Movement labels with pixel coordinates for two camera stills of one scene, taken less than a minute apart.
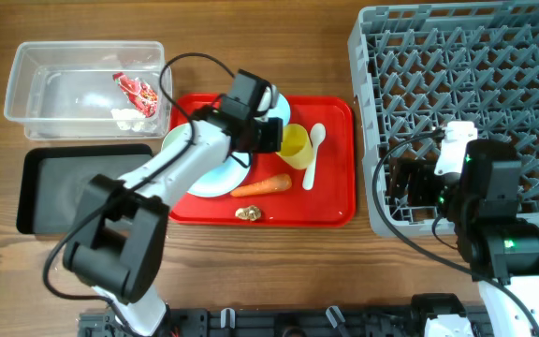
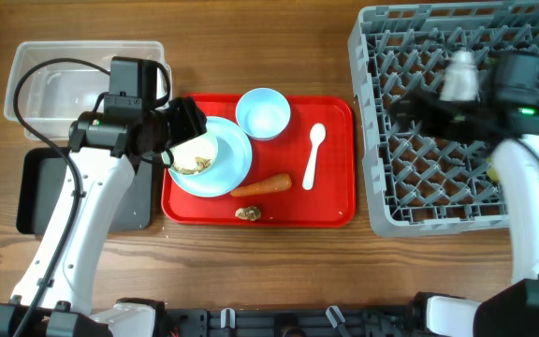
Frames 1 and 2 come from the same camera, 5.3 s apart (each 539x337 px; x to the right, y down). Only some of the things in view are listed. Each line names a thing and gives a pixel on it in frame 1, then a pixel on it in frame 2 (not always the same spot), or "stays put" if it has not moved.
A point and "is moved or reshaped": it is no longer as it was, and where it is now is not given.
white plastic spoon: (317, 135) stays put
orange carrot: (275, 183) stays put
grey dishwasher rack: (499, 65) stays put
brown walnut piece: (250, 212) stays put
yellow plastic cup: (296, 146) is moved or reshaped
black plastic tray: (54, 180) stays put
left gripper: (273, 142) -> (191, 118)
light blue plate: (224, 178) stays put
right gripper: (403, 183) -> (431, 117)
